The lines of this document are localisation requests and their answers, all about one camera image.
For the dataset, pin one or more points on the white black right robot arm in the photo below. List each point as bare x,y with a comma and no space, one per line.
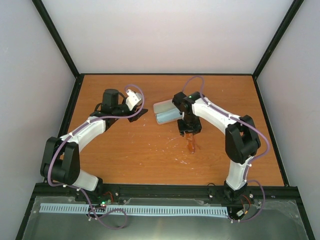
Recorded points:
241,141

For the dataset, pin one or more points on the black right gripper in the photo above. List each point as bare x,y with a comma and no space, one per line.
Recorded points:
197,128

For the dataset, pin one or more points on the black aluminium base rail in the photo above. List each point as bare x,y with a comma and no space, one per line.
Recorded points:
208,193

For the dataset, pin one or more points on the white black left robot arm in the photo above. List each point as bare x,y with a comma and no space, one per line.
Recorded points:
61,158

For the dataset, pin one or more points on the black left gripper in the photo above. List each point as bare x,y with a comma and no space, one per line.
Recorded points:
131,119

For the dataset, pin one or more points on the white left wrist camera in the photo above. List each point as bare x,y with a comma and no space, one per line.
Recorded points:
133,99

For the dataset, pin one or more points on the black enclosure frame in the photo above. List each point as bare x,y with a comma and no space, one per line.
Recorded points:
289,16

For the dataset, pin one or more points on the orange transparent sunglasses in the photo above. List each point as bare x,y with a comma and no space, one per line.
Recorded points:
191,143

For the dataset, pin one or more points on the clear acrylic front plate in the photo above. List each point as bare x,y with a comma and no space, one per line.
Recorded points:
274,220

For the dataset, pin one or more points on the white pink glasses case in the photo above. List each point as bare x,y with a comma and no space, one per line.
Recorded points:
163,106

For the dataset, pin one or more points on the light blue cleaning cloth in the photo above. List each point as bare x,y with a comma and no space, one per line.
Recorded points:
168,116

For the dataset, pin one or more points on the light blue slotted cable duct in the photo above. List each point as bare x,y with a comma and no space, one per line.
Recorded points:
137,210

